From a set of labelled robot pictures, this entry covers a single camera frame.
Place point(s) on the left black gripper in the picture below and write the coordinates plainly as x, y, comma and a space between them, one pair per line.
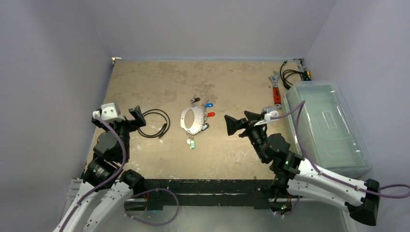
133, 124

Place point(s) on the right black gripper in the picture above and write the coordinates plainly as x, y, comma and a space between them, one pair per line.
246, 126

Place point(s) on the metal key organizer ring plate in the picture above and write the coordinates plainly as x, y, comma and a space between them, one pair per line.
199, 113

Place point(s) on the key with black tag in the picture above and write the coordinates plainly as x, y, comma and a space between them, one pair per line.
195, 99

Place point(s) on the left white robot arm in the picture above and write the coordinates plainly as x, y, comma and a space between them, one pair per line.
104, 182

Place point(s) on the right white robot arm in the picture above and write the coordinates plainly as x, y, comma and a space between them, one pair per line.
297, 176

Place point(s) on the green key tag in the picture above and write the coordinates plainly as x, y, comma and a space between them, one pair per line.
191, 142

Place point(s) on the clear plastic storage bin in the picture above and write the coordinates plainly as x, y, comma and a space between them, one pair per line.
326, 130

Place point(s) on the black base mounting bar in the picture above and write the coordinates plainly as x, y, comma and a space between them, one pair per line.
258, 194

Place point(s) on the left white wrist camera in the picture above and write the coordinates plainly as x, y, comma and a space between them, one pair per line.
109, 112

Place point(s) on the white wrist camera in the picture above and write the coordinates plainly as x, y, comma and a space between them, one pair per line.
109, 112
269, 114

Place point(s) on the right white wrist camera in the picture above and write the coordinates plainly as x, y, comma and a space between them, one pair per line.
269, 114

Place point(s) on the black tag on ring plate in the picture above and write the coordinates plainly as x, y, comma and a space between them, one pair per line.
205, 126

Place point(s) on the red handled adjustable wrench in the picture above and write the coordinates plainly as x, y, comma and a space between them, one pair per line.
276, 93

